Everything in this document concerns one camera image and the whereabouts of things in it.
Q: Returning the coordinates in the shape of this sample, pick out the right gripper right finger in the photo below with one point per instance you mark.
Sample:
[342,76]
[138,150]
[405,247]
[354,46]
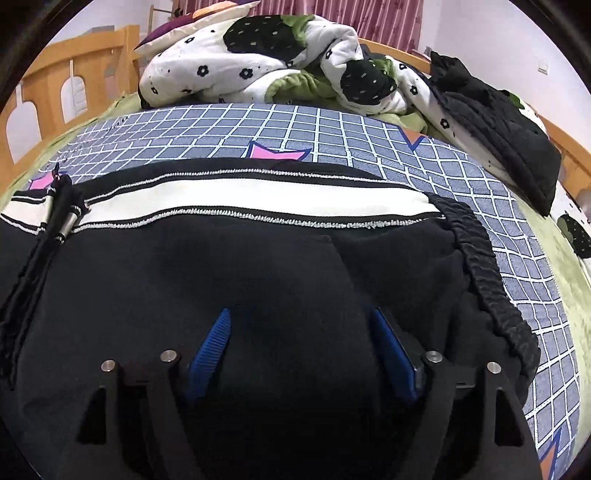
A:
[455,421]

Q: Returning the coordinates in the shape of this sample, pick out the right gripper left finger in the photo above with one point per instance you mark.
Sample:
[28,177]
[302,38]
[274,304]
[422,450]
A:
[135,423]

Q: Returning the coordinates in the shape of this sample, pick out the black pants with white stripe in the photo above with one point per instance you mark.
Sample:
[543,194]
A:
[143,260]

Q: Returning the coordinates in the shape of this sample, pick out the black quilted jacket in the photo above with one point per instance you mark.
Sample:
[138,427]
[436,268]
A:
[495,121]

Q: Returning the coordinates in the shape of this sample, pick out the blue checkered bed sheet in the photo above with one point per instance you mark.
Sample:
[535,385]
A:
[369,138]

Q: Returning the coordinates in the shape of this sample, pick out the white strawberry print duvet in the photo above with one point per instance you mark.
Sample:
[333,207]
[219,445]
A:
[309,60]

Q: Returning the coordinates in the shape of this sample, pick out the maroon floral curtain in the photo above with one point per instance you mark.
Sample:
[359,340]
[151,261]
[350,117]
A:
[396,23]

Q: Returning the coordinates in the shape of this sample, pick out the purple orange pillow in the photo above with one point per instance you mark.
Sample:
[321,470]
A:
[166,35]

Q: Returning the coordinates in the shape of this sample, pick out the wooden bed frame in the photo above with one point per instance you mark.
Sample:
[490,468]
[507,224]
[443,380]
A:
[106,63]

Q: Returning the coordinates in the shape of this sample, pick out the wooden rack by wall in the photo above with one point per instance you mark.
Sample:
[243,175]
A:
[160,12]

